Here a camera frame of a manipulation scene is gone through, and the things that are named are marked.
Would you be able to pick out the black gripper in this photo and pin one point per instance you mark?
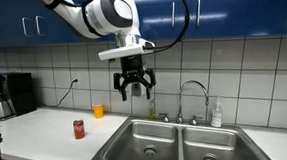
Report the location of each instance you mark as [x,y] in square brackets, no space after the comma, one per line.
[131,65]

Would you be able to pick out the red Coca-Cola soda can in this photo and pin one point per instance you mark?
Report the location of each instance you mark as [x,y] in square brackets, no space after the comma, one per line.
[79,129]

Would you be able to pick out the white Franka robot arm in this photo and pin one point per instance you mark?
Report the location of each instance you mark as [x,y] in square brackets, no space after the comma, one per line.
[112,11]

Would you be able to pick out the stainless steel double sink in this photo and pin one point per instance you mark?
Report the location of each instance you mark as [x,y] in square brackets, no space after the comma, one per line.
[160,139]

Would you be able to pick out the green dish soap bottle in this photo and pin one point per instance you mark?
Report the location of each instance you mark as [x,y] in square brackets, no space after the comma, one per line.
[152,112]

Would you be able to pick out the orange plastic cup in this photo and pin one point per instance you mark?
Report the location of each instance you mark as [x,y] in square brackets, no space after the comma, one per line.
[98,111]

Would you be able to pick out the chrome gooseneck faucet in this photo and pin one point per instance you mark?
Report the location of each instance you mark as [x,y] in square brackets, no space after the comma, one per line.
[180,114]

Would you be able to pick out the clear pump soap bottle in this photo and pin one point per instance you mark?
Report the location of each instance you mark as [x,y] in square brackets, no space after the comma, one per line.
[216,116]

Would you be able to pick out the black coffee maker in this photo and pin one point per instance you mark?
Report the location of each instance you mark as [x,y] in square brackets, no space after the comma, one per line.
[17,94]

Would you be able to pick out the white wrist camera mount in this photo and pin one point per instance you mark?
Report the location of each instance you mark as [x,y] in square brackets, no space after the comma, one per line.
[125,51]

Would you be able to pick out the white wall outlet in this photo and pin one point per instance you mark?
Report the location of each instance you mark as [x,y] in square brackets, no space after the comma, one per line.
[74,75]

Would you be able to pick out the blue glossy wall cabinet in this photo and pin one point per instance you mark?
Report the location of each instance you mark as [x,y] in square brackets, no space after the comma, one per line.
[232,7]

